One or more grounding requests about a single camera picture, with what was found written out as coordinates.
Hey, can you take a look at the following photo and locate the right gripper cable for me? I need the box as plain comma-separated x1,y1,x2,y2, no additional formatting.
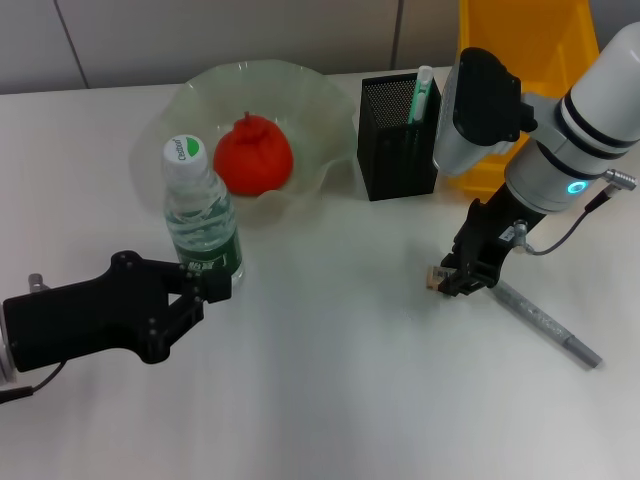
513,168,640,257

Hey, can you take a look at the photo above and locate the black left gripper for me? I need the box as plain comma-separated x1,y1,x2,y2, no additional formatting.
1,249,234,374

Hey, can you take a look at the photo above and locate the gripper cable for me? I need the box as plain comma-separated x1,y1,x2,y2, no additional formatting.
0,361,67,404
513,168,640,257

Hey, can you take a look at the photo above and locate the green wavy glass fruit bowl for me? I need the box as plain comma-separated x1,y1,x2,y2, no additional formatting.
130,59,362,232

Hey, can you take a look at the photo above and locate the grey marker pen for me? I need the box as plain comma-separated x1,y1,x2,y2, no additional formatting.
491,279,603,371

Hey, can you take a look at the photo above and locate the clear green-label water bottle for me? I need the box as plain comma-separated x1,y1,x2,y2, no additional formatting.
161,132,247,297

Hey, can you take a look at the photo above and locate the orange fruit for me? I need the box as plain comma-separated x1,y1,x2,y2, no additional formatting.
212,111,296,198

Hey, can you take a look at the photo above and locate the beige barcode eraser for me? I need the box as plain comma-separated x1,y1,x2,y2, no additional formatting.
425,266,456,293

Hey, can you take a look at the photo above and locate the black mesh pen holder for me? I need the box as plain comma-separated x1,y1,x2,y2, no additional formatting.
355,69,444,203

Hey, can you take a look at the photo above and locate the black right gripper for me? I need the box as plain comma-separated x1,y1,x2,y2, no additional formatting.
439,181,547,299

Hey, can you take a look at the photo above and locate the green utility knife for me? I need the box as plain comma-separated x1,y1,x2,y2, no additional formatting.
404,65,434,151

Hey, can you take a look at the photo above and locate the yellow plastic bin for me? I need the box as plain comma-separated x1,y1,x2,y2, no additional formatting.
444,0,601,197

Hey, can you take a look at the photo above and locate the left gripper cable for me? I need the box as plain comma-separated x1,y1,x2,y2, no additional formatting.
0,361,67,404

